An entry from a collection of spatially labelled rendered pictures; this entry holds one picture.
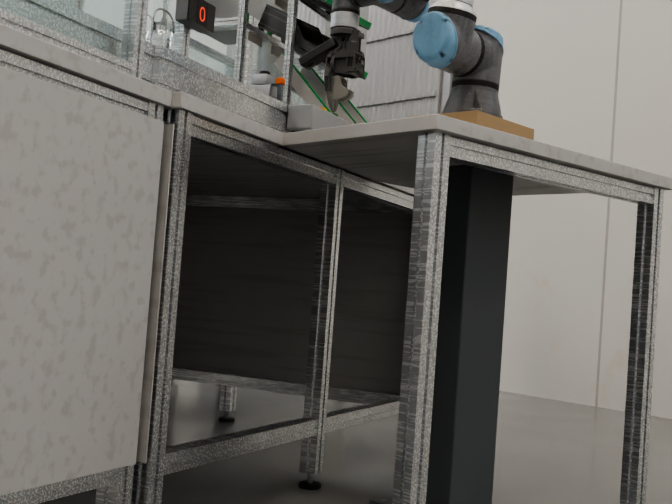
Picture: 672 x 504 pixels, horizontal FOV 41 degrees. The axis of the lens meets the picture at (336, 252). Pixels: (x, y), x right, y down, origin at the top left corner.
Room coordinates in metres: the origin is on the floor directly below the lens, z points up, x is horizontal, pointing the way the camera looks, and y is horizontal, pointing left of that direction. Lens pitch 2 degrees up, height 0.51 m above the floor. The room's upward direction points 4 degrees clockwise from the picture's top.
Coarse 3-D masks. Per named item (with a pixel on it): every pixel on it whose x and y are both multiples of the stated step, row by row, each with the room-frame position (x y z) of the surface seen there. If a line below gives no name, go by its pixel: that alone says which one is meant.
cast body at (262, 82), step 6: (264, 72) 2.45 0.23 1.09; (258, 78) 2.45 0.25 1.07; (264, 78) 2.44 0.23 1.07; (270, 78) 2.46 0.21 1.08; (252, 84) 2.46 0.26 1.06; (258, 84) 2.45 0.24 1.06; (264, 84) 2.44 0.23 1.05; (270, 84) 2.46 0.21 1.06; (258, 90) 2.45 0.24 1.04; (264, 90) 2.44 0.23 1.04; (270, 90) 2.44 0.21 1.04; (276, 90) 2.47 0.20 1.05; (276, 96) 2.47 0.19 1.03
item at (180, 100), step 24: (192, 96) 1.71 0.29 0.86; (216, 120) 1.79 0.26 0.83; (240, 120) 1.87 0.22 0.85; (192, 144) 2.13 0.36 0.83; (192, 168) 2.59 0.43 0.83; (216, 168) 2.55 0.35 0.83; (240, 168) 2.51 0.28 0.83; (264, 168) 2.47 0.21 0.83; (192, 192) 3.30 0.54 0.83; (216, 192) 3.24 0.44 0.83; (240, 192) 3.17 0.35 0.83; (264, 192) 3.11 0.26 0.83; (288, 192) 3.05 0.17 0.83; (312, 192) 3.00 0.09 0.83; (408, 192) 2.80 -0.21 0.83
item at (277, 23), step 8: (272, 8) 2.73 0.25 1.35; (264, 16) 2.75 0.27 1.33; (272, 16) 2.73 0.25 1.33; (280, 16) 2.71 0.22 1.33; (264, 24) 2.75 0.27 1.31; (272, 24) 2.73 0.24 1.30; (280, 24) 2.71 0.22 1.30; (296, 24) 2.68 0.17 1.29; (304, 24) 2.82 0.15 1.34; (272, 32) 2.73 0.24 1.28; (280, 32) 2.71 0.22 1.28; (296, 32) 2.68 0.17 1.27; (304, 32) 2.82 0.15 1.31; (312, 32) 2.80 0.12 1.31; (320, 32) 2.79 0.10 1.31; (296, 40) 2.68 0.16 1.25; (304, 40) 2.66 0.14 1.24; (312, 40) 2.80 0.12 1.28; (320, 40) 2.78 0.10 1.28; (304, 48) 2.66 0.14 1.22; (312, 48) 2.64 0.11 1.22
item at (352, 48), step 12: (336, 36) 2.36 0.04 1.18; (348, 36) 2.33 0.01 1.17; (360, 36) 2.33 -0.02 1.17; (336, 48) 2.34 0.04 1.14; (348, 48) 2.33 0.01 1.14; (360, 48) 2.33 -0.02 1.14; (336, 60) 2.33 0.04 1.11; (348, 60) 2.32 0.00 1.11; (360, 60) 2.33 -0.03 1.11; (336, 72) 2.33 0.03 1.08; (348, 72) 2.32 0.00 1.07; (360, 72) 2.34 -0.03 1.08
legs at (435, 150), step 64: (448, 192) 2.16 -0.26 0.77; (640, 192) 2.24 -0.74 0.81; (448, 256) 2.15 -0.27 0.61; (640, 256) 2.29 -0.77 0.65; (448, 320) 2.14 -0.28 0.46; (640, 320) 2.28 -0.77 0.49; (448, 384) 2.13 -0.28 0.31; (640, 384) 2.27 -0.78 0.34; (448, 448) 2.12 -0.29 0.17; (640, 448) 2.27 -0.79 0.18
